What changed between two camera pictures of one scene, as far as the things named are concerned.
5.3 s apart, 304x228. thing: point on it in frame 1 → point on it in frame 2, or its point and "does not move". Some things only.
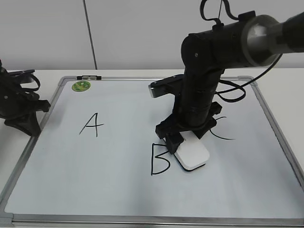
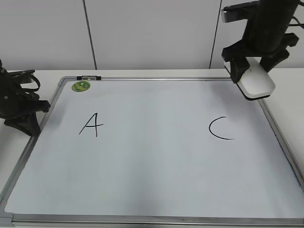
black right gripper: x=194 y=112 → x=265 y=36
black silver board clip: x=89 y=77 does not move
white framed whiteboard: x=98 y=163 does not move
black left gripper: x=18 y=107 does not move
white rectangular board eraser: x=193 y=153 → x=256 y=82
